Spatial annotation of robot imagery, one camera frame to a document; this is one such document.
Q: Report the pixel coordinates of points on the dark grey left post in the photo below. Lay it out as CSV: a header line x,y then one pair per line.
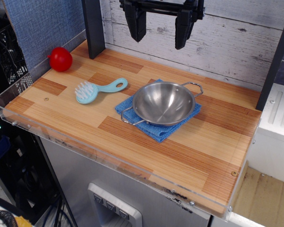
x,y
94,27

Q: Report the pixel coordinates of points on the white toy sink unit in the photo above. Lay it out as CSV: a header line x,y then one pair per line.
x,y
266,152

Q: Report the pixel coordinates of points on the stainless steel pot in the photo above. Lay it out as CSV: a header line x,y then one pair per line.
x,y
164,103

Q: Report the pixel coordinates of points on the silver cabinet with dispenser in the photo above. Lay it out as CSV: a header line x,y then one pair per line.
x,y
75,172

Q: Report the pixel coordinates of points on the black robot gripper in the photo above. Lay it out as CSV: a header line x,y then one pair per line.
x,y
185,10

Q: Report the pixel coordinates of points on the dark grey post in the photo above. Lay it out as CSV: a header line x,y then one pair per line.
x,y
278,56
94,27

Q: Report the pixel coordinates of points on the blue folded cloth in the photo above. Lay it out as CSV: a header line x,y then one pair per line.
x,y
158,133

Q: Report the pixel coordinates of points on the clear acrylic table guard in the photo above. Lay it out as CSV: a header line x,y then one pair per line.
x,y
199,165

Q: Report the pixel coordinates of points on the dark grey right post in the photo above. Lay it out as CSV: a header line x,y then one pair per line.
x,y
278,56

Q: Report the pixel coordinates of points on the red toy tomato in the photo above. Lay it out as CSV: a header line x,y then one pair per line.
x,y
60,59

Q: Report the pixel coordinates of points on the black plastic crate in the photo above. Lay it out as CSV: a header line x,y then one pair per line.
x,y
12,62

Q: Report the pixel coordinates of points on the light blue scrub brush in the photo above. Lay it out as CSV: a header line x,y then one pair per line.
x,y
86,92

